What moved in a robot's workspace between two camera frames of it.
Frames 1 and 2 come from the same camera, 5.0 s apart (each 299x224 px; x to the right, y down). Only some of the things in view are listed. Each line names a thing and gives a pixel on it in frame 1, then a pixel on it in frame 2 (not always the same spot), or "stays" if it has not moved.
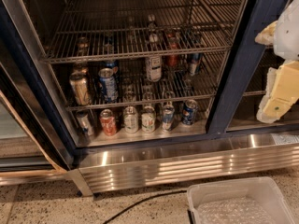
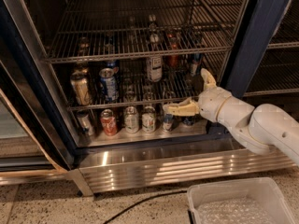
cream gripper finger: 266,35 -> 210,101
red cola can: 107,122 stays
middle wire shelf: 87,85 stays
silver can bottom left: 84,123 stays
